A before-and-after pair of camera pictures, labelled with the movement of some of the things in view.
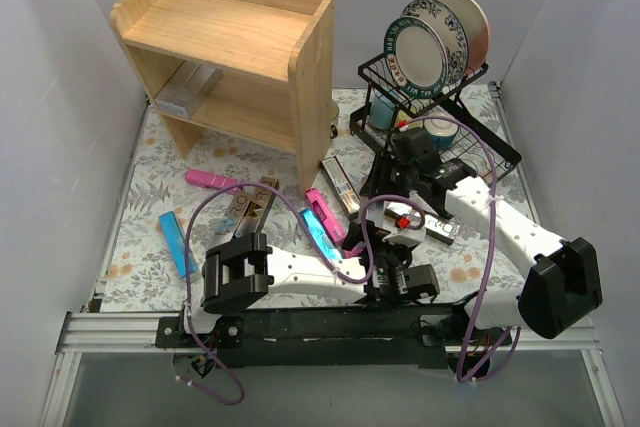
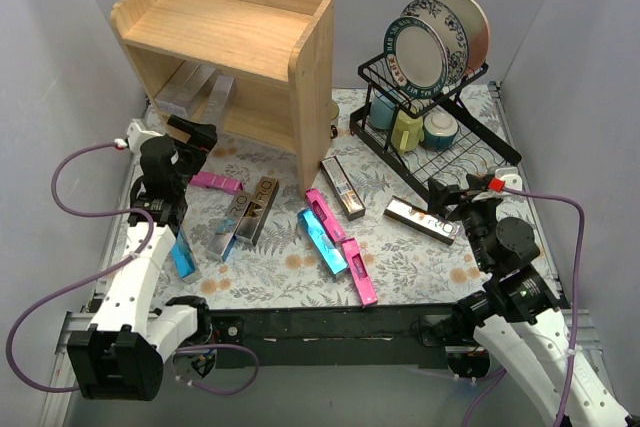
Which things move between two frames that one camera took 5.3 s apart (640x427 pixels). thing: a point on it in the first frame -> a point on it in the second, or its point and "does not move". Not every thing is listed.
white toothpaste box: [376, 214] -> [217, 103]
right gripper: [386, 167] -> [451, 198]
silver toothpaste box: [186, 90] does not move
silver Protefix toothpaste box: [187, 89] does not move
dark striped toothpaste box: [341, 187] does not move
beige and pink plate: [477, 31] does not move
